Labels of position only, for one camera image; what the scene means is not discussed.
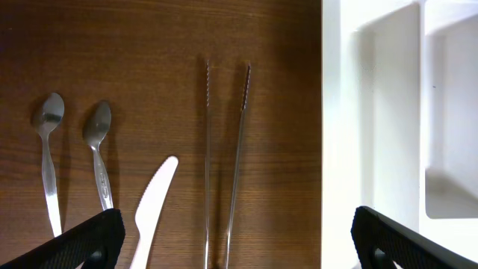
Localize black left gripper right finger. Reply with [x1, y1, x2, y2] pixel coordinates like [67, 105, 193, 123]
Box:
[351, 206, 477, 269]

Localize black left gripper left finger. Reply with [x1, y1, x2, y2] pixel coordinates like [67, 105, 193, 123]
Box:
[1, 208, 125, 269]

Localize white plastic knife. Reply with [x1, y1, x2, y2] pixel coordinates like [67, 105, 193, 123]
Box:
[130, 155, 179, 269]

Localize small steel teaspoon right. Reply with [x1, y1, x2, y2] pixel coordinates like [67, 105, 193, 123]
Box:
[82, 100, 114, 211]

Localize small steel teaspoon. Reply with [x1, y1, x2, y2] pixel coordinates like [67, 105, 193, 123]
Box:
[31, 93, 64, 237]
[82, 100, 114, 211]

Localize small steel teaspoon left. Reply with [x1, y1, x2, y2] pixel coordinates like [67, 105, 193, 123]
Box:
[31, 93, 64, 237]

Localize white cutlery tray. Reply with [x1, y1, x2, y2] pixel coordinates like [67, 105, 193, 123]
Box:
[321, 0, 477, 268]

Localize long steel tongs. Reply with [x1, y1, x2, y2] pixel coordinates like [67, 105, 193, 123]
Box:
[202, 60, 252, 268]

